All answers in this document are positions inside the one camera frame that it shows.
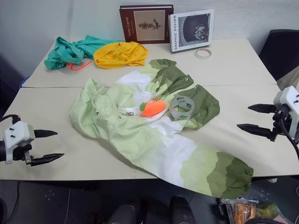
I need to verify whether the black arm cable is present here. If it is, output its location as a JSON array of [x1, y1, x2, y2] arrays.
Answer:
[[279, 111, 299, 161], [0, 114, 20, 125]]

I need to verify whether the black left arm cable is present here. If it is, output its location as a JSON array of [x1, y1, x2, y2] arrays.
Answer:
[[0, 114, 20, 125]]

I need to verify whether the small thin tape ring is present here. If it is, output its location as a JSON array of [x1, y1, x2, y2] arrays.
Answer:
[[194, 47, 213, 59]]

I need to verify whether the black floor cable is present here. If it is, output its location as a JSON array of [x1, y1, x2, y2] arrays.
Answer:
[[0, 181, 21, 224]]

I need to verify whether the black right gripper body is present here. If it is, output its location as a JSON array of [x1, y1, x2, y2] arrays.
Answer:
[[271, 105, 293, 142]]

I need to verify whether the maroon hardcover book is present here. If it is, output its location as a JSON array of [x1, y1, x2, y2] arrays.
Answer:
[[119, 4, 174, 45]]

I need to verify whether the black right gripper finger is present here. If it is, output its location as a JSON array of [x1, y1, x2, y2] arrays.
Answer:
[[248, 104, 278, 115], [236, 123, 273, 140]]

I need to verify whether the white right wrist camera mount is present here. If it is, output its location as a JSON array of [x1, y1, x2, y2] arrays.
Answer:
[[273, 85, 299, 139]]

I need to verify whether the yellow crumpled garment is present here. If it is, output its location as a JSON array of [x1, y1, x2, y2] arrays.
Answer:
[[93, 41, 149, 70]]

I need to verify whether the black office chair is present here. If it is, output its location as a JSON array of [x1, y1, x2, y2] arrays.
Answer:
[[258, 29, 299, 82]]

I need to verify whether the green white gradient zip jacket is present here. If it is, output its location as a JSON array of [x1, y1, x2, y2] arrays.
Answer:
[[69, 59, 255, 200]]

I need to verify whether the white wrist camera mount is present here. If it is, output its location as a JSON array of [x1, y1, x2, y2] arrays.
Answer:
[[273, 85, 299, 139], [3, 121, 36, 164]]

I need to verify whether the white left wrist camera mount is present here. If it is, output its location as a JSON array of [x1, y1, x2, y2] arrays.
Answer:
[[3, 121, 36, 164]]

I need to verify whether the orange plush carrot toy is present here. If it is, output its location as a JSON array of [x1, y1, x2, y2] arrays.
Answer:
[[139, 98, 167, 117]]

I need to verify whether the orange cord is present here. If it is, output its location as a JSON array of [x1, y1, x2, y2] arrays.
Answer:
[[67, 59, 93, 72]]

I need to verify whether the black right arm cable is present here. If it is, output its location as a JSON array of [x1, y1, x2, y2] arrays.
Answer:
[[279, 111, 299, 161]]

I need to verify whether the teal crumpled garment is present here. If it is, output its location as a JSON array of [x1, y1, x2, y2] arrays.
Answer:
[[44, 35, 122, 70]]

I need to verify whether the grey graphic design book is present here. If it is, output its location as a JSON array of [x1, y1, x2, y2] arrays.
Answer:
[[168, 9, 215, 53]]

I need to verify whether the clear packing tape roll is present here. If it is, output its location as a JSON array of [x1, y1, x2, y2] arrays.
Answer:
[[169, 95, 195, 121]]

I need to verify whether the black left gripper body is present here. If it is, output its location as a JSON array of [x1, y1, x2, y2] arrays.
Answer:
[[13, 143, 34, 167]]

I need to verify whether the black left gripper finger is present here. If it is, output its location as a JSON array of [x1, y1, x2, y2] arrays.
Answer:
[[30, 153, 65, 167], [34, 129, 58, 139]]

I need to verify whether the plastic bag of snacks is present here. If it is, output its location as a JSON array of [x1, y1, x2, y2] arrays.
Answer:
[[218, 197, 289, 224]]

